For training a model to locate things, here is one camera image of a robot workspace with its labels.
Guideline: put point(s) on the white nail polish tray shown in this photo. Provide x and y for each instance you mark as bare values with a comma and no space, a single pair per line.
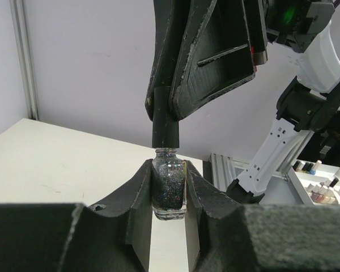
301,181

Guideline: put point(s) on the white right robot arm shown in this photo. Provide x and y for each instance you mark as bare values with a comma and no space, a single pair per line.
302,30

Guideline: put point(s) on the aluminium front rail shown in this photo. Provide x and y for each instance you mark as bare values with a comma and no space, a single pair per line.
220,170

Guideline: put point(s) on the left aluminium frame post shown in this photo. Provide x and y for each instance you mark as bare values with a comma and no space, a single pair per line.
21,31

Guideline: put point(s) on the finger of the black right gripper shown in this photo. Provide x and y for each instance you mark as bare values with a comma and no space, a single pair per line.
175,23

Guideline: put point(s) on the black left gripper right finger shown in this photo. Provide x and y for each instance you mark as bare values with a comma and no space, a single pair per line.
223,235

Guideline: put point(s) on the glitter nail polish bottle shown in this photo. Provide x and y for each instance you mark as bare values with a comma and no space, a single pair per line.
168,185

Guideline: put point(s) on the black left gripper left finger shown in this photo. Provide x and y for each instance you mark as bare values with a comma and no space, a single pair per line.
113,234

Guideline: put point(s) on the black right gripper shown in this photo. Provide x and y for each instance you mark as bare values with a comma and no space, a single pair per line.
221,44

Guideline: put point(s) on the pink nail polish bottles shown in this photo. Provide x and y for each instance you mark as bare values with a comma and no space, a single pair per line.
323,195

